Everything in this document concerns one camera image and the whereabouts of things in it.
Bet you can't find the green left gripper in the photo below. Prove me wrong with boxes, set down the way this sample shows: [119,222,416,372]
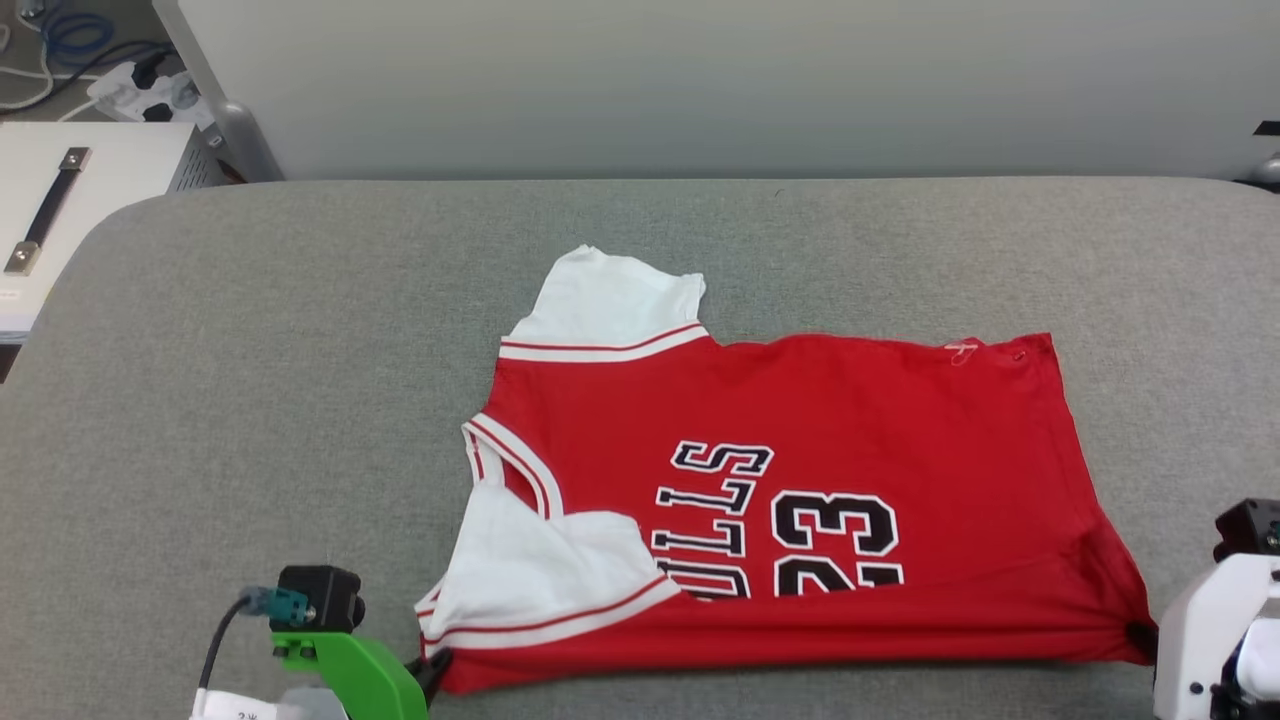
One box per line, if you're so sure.
[270,630,453,720]

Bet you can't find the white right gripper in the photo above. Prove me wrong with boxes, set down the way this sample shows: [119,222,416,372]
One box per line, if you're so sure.
[1125,553,1280,720]

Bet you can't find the red Bulls basketball jersey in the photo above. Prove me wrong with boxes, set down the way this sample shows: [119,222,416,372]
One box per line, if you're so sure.
[415,245,1159,696]

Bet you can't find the white equipment case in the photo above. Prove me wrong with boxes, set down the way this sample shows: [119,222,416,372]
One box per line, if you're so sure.
[0,122,226,346]

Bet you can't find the white power strip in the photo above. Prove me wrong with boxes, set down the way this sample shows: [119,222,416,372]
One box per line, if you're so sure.
[87,62,216,131]

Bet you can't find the black strap case handle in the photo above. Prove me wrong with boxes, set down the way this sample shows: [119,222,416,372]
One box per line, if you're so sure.
[3,147,93,276]

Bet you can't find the white floor cable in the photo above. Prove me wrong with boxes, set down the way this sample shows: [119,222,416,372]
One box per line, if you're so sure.
[0,60,61,113]

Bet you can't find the blue coiled cable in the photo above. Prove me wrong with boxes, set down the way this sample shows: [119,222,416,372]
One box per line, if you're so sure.
[40,5,116,61]

